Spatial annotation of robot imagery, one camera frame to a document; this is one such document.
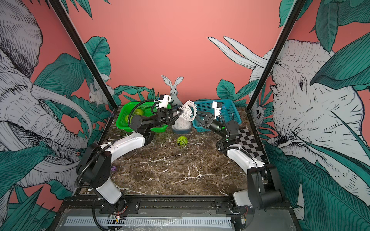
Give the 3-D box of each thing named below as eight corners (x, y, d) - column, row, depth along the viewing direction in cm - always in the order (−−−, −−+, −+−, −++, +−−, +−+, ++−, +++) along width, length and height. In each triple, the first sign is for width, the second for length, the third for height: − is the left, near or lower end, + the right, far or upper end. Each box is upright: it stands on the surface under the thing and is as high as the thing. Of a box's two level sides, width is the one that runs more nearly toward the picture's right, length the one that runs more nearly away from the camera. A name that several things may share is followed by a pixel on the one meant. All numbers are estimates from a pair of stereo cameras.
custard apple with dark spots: (177, 145, 100) (176, 140, 95) (181, 139, 103) (181, 134, 98) (184, 149, 98) (183, 144, 93) (188, 143, 101) (188, 138, 96)
